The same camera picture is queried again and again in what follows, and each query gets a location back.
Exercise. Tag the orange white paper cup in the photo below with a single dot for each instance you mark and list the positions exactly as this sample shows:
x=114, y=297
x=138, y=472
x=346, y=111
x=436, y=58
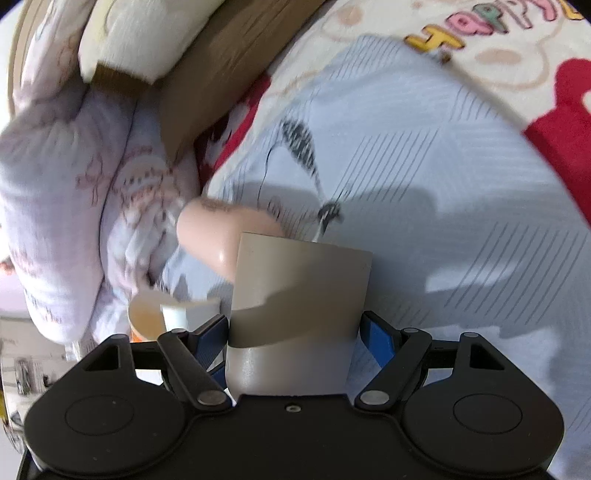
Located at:
x=144, y=314

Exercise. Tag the white floral paper cup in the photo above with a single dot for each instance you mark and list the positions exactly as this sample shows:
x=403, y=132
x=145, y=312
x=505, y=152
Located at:
x=189, y=315

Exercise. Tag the brown folded blanket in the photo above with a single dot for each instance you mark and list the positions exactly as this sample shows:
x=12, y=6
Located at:
x=238, y=43

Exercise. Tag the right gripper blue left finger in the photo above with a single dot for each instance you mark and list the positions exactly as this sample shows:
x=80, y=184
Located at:
x=188, y=355

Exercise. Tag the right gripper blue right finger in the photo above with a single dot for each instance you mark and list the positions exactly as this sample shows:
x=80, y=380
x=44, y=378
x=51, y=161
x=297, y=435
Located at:
x=399, y=354

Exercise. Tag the pink plastic cup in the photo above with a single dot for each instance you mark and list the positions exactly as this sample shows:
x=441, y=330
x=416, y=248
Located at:
x=210, y=231

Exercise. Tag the cream folded blanket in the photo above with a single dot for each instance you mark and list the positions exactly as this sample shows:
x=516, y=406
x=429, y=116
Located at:
x=141, y=40

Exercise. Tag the pink checked folded quilt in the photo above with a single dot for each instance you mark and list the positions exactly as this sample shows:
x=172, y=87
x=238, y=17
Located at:
x=89, y=201

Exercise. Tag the beige wooden headboard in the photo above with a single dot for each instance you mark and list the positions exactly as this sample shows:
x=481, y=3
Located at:
x=23, y=46

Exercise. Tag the taupe brown plastic cup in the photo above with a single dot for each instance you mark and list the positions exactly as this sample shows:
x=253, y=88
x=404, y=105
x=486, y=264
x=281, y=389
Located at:
x=295, y=313

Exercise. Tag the light blue patterned cloth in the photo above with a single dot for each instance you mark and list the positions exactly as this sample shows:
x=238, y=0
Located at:
x=468, y=225

